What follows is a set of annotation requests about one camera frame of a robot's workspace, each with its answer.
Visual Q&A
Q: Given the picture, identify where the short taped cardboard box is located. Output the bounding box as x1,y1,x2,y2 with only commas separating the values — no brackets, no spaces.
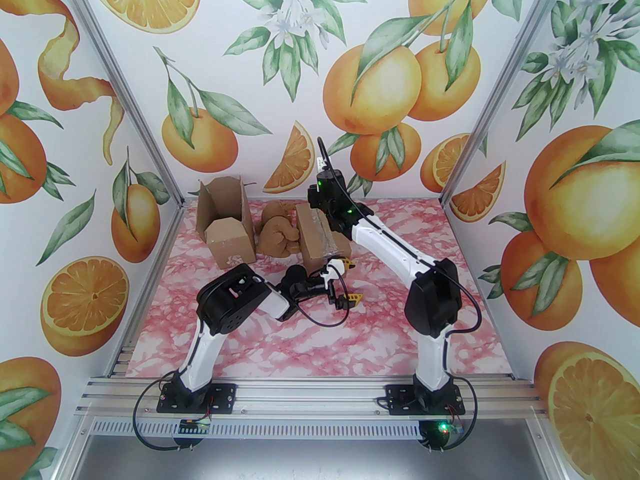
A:
295,203,351,274

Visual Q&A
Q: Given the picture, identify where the brown plush toy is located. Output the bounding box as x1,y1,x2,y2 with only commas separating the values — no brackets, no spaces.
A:
257,200,303,256

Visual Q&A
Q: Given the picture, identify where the long taped cardboard box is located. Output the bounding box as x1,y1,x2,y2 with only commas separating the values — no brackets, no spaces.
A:
196,177,257,270

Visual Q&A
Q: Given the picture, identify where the perforated metal strip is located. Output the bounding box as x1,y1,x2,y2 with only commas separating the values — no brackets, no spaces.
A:
92,418,528,440

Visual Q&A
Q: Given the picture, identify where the grey metal shelf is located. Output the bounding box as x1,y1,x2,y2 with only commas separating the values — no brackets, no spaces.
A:
65,433,566,480

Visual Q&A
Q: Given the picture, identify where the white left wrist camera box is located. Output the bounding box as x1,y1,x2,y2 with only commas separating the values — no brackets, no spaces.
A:
321,260,348,285

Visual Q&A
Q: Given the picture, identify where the aluminium mounting rail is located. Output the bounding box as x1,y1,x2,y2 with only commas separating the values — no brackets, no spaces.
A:
74,374,547,421

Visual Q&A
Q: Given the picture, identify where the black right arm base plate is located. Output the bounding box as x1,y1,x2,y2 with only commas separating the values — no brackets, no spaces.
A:
385,383,466,415

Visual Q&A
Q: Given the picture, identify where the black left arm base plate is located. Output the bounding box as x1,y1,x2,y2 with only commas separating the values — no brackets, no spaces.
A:
156,383,237,414

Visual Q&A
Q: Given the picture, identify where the black right base cable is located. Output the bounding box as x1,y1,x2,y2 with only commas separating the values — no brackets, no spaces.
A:
422,375,478,453

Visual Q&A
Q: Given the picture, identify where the black base cable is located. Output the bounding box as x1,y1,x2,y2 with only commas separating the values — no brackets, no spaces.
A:
422,375,478,453
129,385,193,453

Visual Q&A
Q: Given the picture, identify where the aluminium right frame post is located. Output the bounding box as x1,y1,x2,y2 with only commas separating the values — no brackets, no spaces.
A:
440,0,583,206

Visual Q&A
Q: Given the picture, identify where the aluminium frame post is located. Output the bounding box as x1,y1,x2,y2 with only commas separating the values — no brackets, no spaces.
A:
59,0,185,206
440,0,583,206

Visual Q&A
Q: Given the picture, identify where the black left base cable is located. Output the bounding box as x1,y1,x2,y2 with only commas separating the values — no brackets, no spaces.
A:
129,385,193,453

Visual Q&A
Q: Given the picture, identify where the aluminium left frame post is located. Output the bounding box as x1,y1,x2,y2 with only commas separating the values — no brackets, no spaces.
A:
59,0,185,206

